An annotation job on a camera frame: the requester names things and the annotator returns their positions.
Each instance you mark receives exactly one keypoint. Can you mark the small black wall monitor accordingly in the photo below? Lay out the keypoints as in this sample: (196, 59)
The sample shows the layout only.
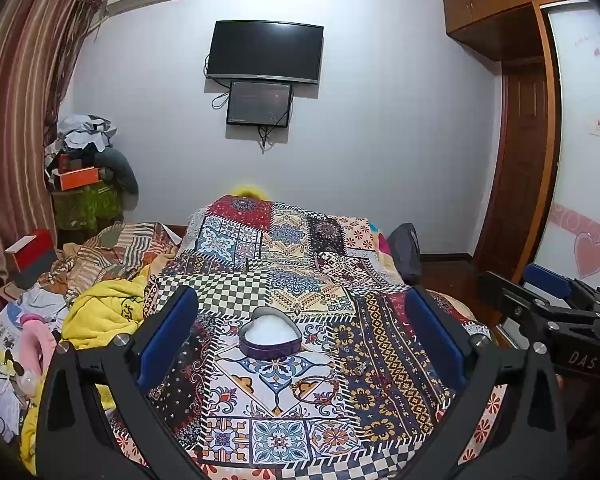
(259, 104)

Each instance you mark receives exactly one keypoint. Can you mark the patchwork patterned blanket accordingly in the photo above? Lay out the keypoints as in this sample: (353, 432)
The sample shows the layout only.
(290, 270)

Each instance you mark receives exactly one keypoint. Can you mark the black wall television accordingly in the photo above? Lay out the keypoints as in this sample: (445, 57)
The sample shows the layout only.
(265, 50)

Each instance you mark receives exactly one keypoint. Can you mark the purple heart-shaped jewelry box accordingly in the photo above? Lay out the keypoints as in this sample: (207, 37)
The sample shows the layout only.
(270, 332)

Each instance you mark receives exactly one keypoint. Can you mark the pile of grey clothes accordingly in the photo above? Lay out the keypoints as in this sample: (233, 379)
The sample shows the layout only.
(85, 130)

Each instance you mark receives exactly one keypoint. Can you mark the striped brown curtain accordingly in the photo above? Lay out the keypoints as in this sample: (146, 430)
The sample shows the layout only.
(20, 85)

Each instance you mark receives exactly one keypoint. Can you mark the wooden overhead cabinet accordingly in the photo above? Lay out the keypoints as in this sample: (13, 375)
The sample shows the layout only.
(500, 10)

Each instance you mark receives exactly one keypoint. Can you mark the striped brown bedsheet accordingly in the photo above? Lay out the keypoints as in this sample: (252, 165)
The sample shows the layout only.
(125, 247)

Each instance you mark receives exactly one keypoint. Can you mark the picture book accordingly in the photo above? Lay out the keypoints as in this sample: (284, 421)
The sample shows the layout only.
(5, 330)

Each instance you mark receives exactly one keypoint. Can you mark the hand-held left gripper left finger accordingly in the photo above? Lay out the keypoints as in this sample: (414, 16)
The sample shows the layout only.
(167, 340)

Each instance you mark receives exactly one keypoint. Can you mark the green patterned cloth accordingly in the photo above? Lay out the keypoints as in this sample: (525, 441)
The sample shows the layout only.
(87, 207)

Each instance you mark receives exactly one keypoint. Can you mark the dark grey coat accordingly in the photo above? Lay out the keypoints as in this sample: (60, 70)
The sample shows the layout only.
(122, 172)

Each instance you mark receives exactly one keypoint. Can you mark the multicoloured fleece blanket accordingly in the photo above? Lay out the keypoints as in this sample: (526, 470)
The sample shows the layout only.
(382, 245)

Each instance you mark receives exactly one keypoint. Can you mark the brown wooden door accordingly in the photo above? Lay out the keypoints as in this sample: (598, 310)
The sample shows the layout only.
(520, 160)

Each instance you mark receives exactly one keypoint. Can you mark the orange box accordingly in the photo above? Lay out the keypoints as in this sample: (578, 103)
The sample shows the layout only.
(77, 178)

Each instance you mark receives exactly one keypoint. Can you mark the dark bag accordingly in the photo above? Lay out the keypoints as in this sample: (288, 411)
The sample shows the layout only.
(406, 255)

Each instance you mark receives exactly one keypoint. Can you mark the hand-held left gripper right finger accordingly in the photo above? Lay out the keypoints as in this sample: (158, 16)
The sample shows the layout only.
(436, 340)

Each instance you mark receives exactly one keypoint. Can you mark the yellow blanket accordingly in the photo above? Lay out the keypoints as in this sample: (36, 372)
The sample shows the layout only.
(105, 310)

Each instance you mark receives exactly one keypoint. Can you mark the white heart-print sliding door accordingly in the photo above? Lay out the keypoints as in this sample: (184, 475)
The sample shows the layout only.
(585, 185)

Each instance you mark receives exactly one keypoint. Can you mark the pink plush toy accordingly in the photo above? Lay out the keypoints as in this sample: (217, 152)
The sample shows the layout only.
(32, 345)

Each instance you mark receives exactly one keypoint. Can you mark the red and white box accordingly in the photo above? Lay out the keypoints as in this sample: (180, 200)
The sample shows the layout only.
(30, 257)

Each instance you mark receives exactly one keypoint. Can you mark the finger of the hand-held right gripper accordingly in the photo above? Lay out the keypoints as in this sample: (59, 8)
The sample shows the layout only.
(545, 277)
(510, 300)

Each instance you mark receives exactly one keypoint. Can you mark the yellow object behind bed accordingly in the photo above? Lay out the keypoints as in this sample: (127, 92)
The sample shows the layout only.
(247, 192)

